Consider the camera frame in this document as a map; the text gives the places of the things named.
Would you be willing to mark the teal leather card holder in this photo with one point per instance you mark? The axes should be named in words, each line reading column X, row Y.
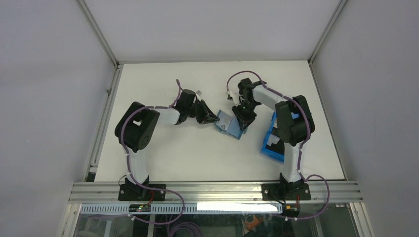
column 229, row 125

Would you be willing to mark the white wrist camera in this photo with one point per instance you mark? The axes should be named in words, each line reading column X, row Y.
column 232, row 96
column 198, row 94

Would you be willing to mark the blue plastic bin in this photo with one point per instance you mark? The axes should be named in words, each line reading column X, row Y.
column 277, row 143

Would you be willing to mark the white slotted cable duct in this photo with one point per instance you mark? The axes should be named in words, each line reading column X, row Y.
column 172, row 208

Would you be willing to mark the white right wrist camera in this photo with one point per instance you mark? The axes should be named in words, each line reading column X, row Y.
column 232, row 96

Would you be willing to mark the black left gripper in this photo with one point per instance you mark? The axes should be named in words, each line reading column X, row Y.
column 209, row 117

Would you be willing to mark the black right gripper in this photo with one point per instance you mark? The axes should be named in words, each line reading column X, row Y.
column 243, row 120

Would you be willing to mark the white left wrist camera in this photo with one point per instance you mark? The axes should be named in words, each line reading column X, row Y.
column 198, row 94

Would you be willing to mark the aluminium front mounting rail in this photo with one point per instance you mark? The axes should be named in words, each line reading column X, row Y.
column 193, row 192

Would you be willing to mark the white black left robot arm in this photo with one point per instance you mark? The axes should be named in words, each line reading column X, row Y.
column 135, row 129

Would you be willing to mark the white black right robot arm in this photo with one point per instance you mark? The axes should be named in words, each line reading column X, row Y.
column 294, row 127

